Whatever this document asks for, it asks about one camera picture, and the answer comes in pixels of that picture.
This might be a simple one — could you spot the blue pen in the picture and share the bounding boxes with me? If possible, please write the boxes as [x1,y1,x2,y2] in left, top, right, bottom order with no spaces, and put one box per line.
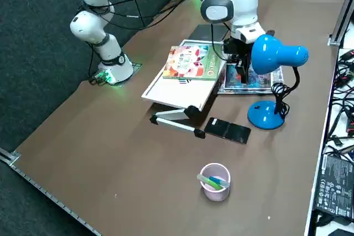
[209,176,230,188]

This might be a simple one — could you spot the black power adapter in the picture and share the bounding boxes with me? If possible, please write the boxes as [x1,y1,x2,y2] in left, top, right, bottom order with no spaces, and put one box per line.
[314,153,354,219]

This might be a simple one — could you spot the blue desk lamp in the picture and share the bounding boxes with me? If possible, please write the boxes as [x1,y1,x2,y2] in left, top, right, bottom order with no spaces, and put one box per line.
[247,33,310,130]

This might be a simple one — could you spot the white book stand aluminium legs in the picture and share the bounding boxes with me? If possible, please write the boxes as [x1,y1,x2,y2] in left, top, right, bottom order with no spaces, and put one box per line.
[140,39,229,140]

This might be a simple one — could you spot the blue colourful magazine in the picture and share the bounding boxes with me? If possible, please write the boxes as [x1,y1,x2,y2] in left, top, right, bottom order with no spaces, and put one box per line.
[217,63,285,95]

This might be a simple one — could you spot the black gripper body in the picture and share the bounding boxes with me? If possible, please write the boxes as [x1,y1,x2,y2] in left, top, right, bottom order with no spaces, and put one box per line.
[232,39,252,64]

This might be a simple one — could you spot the black folding smartphone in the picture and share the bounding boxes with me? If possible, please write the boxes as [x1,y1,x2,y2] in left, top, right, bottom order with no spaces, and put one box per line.
[204,117,252,145]

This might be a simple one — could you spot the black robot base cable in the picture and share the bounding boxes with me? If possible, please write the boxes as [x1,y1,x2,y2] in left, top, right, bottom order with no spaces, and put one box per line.
[153,0,191,21]

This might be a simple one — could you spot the green covered book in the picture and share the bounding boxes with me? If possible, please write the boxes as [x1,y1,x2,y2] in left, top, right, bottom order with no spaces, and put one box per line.
[162,44,228,81]

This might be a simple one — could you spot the green highlighter pen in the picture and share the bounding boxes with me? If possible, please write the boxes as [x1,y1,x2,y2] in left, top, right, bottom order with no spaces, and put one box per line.
[196,174,224,191]

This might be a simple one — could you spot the black power cord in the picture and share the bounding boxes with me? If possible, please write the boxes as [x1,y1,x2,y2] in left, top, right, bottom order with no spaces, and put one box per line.
[315,211,354,236]

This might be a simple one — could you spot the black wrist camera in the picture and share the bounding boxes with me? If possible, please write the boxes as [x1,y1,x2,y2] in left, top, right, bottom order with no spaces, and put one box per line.
[222,41,236,54]

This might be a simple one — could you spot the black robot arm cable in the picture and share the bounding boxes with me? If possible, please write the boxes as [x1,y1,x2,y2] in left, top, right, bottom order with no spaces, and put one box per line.
[80,0,230,62]

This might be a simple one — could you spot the aluminium profile post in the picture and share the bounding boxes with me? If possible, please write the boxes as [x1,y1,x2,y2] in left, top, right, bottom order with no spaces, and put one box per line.
[328,0,354,46]

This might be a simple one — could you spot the metal table edge rail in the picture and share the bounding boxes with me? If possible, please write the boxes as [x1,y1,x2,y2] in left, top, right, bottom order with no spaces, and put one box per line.
[0,147,102,236]

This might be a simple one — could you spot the black lamp power cable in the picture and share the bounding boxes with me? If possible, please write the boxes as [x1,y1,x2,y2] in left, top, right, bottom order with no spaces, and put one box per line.
[270,82,290,118]

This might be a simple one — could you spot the black notebook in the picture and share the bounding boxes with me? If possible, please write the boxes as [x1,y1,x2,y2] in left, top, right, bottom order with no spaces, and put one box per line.
[190,24,231,42]

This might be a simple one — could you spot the pink pen cup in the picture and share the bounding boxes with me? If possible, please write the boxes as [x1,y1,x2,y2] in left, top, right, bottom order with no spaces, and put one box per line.
[199,163,232,202]

